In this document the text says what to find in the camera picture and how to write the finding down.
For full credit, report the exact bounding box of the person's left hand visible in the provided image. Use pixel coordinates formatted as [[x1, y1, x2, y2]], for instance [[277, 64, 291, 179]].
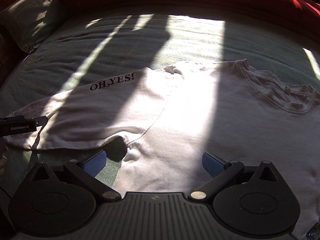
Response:
[[0, 138, 9, 178]]

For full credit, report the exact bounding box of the white printed t-shirt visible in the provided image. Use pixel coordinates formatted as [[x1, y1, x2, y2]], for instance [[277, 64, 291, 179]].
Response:
[[7, 60, 319, 237]]

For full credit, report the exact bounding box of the green plaid bed sheet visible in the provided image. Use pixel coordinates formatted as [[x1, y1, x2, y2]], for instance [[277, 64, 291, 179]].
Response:
[[0, 6, 320, 198]]

